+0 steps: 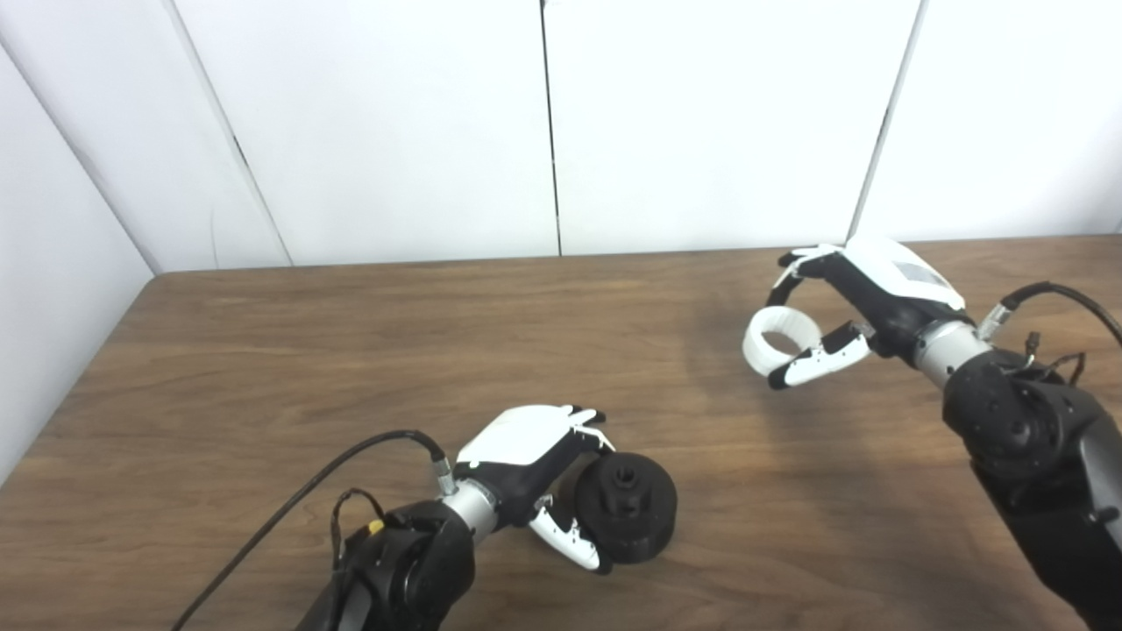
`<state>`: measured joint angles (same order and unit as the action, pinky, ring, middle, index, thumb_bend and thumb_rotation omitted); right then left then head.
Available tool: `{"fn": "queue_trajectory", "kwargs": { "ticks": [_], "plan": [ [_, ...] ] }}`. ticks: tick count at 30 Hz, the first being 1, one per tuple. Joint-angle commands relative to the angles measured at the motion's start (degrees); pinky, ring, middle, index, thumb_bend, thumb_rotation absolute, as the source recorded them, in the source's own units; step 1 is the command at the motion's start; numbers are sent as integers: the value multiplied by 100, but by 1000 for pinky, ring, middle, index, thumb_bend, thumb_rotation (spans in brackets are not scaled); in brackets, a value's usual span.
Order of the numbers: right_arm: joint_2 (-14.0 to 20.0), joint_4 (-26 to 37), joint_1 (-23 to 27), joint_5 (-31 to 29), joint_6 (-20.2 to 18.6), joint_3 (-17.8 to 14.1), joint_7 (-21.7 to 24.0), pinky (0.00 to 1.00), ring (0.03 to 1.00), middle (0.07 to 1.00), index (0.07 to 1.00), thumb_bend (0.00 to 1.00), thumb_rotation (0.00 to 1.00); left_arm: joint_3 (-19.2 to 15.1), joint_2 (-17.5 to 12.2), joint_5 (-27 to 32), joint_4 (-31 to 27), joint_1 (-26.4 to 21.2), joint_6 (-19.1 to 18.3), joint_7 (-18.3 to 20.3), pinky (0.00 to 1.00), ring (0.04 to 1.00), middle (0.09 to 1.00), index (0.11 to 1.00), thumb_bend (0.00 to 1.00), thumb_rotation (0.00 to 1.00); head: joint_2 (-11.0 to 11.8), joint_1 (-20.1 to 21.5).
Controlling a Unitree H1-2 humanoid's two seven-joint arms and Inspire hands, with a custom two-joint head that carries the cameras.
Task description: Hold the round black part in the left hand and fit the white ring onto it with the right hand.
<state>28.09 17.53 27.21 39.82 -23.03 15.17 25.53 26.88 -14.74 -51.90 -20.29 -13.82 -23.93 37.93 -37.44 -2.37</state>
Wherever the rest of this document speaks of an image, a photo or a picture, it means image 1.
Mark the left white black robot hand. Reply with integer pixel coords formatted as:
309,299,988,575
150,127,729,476
455,404,615,577

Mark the round black plastic part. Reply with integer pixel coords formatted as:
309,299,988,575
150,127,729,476
573,451,679,564

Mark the thin black right wire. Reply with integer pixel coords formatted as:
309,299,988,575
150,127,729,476
1006,330,1089,388

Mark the white toothed ring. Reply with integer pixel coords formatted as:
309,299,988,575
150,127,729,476
742,306,824,374

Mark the thin left wire, yellow tag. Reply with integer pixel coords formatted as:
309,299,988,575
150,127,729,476
329,487,388,572

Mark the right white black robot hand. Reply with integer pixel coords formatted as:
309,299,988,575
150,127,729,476
766,234,970,391

